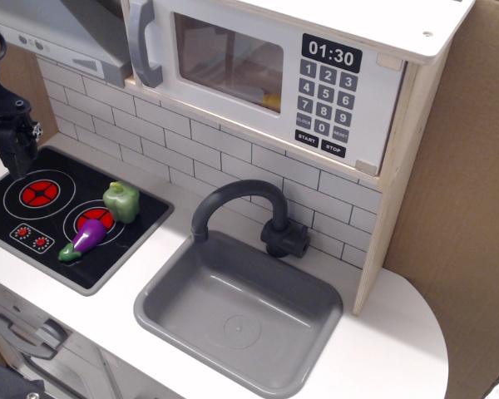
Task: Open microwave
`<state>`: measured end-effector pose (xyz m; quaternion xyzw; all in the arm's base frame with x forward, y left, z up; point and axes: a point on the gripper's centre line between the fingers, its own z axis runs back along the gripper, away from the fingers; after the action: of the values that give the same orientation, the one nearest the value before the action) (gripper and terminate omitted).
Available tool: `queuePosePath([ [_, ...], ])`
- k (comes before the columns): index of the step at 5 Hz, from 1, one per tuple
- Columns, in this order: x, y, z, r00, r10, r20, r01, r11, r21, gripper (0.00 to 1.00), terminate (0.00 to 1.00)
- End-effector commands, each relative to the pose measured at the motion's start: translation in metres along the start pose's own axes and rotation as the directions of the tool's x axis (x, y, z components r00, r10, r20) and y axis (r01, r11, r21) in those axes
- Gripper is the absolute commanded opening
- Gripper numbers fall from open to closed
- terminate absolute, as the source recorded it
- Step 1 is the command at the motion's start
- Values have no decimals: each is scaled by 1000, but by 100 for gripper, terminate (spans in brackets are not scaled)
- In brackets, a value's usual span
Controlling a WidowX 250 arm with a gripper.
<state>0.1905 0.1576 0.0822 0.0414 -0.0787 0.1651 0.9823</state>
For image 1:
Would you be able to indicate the grey microwave door handle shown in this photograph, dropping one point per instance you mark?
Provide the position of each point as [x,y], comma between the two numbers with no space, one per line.
[141,15]

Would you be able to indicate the wooden microwave cabinet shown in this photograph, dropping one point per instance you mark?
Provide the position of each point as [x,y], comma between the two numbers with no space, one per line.
[350,214]

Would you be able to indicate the brown cardboard panel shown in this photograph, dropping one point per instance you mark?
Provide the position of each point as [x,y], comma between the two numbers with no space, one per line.
[446,241]

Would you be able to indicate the green toy bell pepper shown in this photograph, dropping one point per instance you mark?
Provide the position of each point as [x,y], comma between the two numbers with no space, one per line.
[122,201]

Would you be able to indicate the black toy stovetop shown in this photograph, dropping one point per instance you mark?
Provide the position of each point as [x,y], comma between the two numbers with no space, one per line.
[42,213]

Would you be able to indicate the dark grey toy faucet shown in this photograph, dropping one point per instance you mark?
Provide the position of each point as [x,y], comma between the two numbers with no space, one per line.
[280,235]

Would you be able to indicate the grey range hood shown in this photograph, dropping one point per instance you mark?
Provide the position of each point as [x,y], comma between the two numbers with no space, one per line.
[84,35]

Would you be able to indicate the toy knife yellow handle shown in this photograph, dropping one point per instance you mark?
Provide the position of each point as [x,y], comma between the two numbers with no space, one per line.
[259,97]

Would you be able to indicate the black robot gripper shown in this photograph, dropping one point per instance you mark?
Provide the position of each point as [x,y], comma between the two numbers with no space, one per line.
[19,133]

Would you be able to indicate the grey oven door handle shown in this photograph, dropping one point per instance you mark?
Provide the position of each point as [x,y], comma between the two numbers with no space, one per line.
[43,342]

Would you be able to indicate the white toy oven door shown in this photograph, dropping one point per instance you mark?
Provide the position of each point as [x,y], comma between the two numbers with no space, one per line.
[77,371]

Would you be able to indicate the white toy microwave door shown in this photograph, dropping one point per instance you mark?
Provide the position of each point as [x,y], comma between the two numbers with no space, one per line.
[337,99]

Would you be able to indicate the purple toy eggplant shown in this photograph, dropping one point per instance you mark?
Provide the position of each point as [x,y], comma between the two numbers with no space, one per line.
[91,233]

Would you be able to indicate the grey toy sink basin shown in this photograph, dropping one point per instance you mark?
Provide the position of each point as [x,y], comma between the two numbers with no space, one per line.
[252,317]

